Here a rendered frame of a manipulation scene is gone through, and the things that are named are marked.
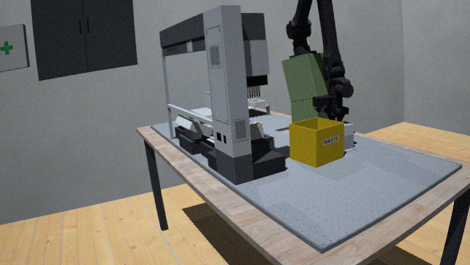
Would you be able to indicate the yellow open-top bin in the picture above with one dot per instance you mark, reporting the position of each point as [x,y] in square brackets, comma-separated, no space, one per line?
[314,146]

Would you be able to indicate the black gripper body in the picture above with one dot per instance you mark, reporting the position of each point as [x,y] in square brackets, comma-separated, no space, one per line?
[341,110]

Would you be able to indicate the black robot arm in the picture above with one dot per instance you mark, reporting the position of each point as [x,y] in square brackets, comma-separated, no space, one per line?
[299,28]

